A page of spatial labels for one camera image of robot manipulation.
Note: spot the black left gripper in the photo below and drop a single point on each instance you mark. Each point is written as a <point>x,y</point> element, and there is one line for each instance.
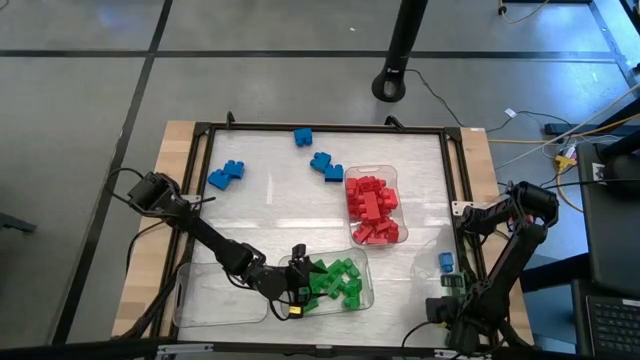
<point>272,285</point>

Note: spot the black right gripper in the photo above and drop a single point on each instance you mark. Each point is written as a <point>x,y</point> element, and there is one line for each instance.
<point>460,320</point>

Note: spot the blue toy block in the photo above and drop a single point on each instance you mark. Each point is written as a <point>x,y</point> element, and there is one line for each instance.
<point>334,173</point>
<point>302,136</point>
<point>219,179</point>
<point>320,161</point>
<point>234,169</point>
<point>446,261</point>

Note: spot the clear plastic bin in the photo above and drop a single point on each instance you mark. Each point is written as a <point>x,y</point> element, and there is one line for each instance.
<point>400,172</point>
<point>215,305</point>
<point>367,305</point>

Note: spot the red toy block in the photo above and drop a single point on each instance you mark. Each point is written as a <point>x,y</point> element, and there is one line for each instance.
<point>377,240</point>
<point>351,185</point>
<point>371,205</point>
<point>362,233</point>
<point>385,225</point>
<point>368,182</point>
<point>392,235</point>
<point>355,205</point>
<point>389,197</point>

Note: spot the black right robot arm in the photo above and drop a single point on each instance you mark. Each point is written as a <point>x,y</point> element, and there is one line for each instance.
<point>515,260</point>

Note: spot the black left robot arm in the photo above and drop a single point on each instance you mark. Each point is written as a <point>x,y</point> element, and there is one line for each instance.
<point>210,240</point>

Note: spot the white table mat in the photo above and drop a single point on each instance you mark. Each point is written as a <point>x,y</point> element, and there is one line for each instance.
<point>300,215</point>

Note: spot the dark table leg bar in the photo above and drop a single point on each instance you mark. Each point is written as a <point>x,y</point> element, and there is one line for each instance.
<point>555,272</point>

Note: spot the silver mounting plate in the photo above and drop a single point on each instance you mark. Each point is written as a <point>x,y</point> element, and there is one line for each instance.
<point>457,206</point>

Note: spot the black laptop keyboard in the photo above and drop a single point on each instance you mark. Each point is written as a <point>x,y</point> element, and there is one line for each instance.
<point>615,325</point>

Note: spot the black monitor panel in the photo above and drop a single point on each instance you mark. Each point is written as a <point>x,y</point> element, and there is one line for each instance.
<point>615,225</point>

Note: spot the yellow power plug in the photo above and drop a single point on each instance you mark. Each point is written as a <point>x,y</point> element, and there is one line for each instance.
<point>565,162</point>

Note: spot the white paper tag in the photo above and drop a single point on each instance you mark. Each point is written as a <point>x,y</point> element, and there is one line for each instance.
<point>510,113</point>

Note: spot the black metal floor bar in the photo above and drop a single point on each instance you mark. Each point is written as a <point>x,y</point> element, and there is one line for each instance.
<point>560,129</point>

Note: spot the grey furniture foot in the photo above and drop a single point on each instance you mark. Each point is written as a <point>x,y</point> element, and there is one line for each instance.
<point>17,223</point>

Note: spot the black aluminium table frame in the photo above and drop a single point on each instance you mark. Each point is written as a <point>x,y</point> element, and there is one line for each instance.
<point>325,128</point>

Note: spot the black frame clamp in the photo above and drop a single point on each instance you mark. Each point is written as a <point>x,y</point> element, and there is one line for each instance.
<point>395,121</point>
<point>230,120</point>

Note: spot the black metal frame leg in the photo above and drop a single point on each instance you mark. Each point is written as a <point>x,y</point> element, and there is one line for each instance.
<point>615,45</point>

